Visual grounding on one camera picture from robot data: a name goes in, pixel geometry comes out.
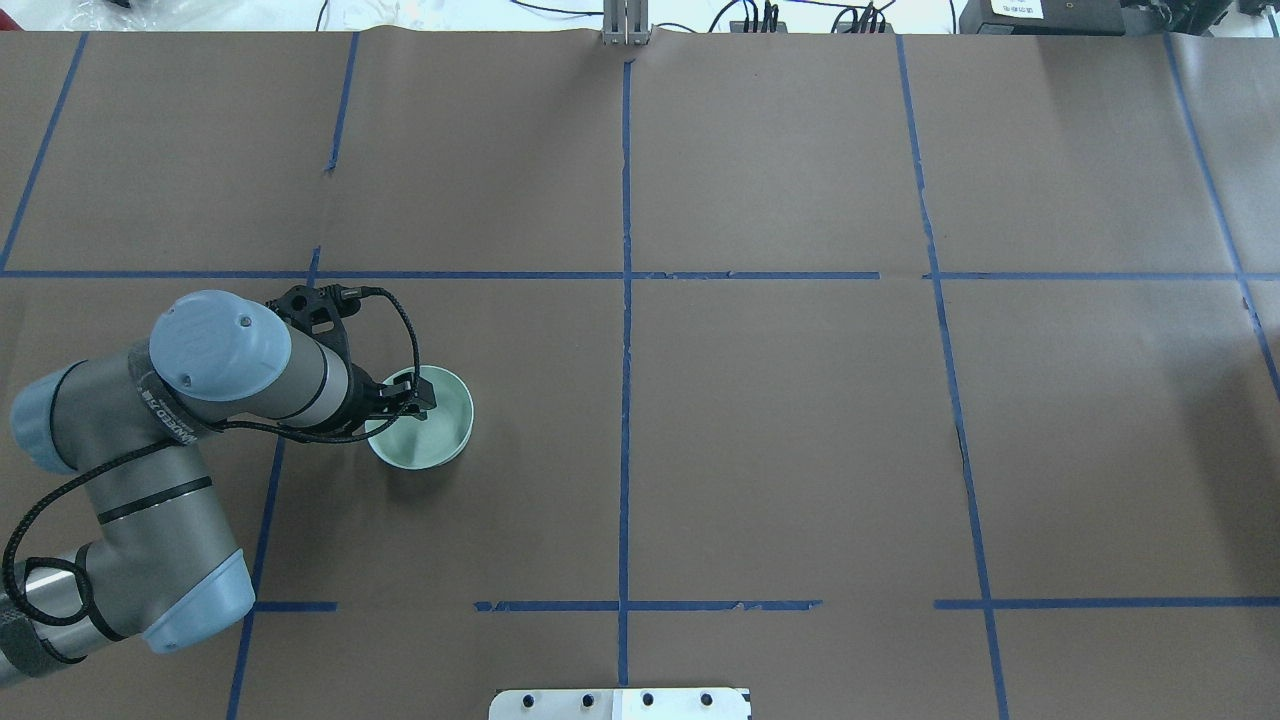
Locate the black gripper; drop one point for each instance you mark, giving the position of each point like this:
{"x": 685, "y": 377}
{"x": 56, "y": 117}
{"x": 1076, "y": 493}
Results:
{"x": 366, "y": 399}

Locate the mint green bowl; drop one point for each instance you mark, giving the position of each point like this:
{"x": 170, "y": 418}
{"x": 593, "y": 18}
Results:
{"x": 421, "y": 444}

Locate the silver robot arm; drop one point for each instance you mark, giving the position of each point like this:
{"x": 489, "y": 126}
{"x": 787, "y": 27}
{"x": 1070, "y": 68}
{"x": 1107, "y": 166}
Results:
{"x": 135, "y": 542}

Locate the black computer box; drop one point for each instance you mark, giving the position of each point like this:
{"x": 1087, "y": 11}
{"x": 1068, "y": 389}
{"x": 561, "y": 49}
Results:
{"x": 1066, "y": 18}

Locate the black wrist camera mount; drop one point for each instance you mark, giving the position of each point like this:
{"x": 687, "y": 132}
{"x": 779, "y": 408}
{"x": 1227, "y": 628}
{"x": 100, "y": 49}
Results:
{"x": 319, "y": 313}

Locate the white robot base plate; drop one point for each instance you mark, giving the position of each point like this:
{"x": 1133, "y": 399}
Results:
{"x": 623, "y": 703}

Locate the aluminium frame post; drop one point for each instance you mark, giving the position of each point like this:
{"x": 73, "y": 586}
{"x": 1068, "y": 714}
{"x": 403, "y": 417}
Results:
{"x": 626, "y": 23}

